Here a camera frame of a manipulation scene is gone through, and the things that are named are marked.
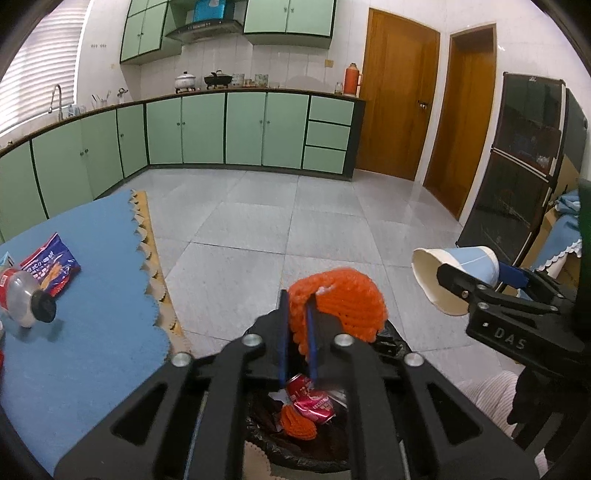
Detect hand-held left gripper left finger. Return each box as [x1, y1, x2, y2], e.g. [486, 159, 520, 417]
[53, 289, 293, 480]

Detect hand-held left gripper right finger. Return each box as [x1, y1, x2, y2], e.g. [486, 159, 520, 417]
[305, 301, 542, 480]

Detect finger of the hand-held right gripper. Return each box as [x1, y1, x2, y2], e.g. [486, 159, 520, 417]
[498, 263, 575, 304]
[436, 261, 532, 309]

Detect blue white paper cup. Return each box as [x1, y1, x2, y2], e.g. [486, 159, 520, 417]
[412, 246, 500, 317]

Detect red soda can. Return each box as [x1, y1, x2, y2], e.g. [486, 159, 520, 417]
[286, 374, 337, 424]

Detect orange knitted cloth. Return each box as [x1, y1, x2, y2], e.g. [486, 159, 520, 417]
[287, 268, 387, 356]

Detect small orange knitted piece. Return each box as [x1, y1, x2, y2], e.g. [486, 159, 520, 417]
[279, 401, 318, 440]

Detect black lined waste bin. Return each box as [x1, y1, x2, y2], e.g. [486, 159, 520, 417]
[242, 318, 416, 469]

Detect blue red snack bag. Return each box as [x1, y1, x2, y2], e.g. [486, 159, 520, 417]
[19, 232, 81, 297]

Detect clear plastic bottle black cap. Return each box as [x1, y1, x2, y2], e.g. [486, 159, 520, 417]
[0, 267, 57, 328]

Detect person's right hand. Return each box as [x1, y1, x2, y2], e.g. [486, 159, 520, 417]
[507, 362, 578, 467]

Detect light blue trimmed cloth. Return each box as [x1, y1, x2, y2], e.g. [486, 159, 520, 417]
[531, 189, 583, 273]

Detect person's striped trousers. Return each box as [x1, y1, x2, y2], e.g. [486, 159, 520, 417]
[457, 371, 525, 439]

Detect black glass cabinet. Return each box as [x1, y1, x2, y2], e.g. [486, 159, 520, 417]
[455, 71, 591, 282]

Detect brown wooden door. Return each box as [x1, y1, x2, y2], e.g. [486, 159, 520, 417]
[422, 25, 498, 221]
[355, 8, 441, 182]

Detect green cabinet drawer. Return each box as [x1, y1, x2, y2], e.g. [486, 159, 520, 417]
[305, 120, 352, 151]
[302, 145, 348, 175]
[307, 95, 355, 126]

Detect blue scalloped tablecloth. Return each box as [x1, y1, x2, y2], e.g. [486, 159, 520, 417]
[0, 189, 172, 472]

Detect red thermos flask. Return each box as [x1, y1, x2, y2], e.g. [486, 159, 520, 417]
[344, 63, 363, 97]

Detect green base cabinet run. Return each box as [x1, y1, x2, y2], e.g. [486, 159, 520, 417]
[0, 88, 366, 245]

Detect blue box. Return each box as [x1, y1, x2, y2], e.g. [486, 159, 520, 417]
[192, 0, 227, 24]

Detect white window blind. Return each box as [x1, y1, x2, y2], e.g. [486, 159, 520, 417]
[0, 0, 90, 137]

